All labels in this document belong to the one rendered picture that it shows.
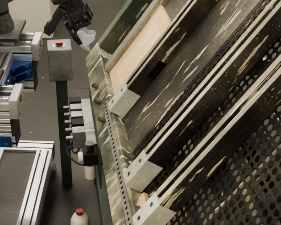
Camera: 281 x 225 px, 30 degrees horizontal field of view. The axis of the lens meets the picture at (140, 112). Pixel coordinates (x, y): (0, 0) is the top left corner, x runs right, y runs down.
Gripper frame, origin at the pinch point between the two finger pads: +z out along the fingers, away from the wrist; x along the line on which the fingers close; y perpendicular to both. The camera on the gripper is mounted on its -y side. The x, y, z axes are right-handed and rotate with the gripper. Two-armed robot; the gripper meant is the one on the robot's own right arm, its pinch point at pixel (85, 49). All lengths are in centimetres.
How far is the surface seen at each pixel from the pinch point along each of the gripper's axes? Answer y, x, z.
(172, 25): 25.4, 29.5, 17.4
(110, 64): -13, 59, 36
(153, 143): 9.3, -17.8, 33.3
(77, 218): -62, 34, 97
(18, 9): -126, 272, 52
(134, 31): 4, 61, 27
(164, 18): 21, 50, 22
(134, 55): 2, 50, 32
